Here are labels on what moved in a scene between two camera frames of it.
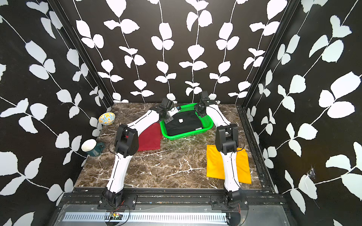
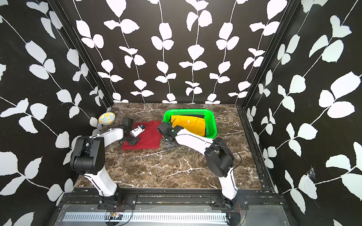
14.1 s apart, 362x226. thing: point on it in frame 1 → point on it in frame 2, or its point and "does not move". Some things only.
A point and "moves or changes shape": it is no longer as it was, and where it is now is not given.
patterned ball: (107, 118) does not move
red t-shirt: (150, 138) does not move
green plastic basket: (206, 122) moves or changes shape
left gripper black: (168, 120) → (132, 142)
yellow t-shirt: (214, 165) → (192, 125)
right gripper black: (196, 107) → (166, 144)
